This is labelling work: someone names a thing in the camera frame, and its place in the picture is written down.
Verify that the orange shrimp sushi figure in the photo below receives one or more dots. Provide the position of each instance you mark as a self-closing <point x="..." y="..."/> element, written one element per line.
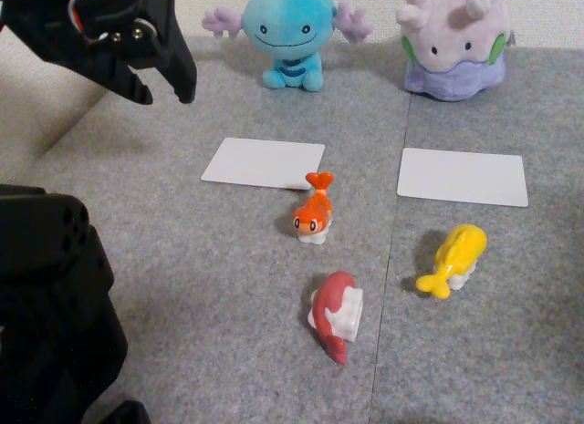
<point x="315" y="212"/>

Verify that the yellow egg sushi figure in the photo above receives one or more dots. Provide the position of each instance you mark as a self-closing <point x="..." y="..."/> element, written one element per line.
<point x="458" y="251"/>

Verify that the blue Wooper plush toy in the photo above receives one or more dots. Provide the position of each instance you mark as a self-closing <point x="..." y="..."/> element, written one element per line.
<point x="287" y="23"/>

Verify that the purple Goomy plush toy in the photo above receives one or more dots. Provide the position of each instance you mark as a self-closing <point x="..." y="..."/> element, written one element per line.
<point x="451" y="50"/>

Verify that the red tuna sushi figure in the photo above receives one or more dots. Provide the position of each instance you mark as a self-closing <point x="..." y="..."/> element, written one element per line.
<point x="330" y="305"/>

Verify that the white rectangular card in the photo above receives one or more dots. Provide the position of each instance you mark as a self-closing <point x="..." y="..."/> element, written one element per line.
<point x="461" y="178"/>
<point x="260" y="164"/>

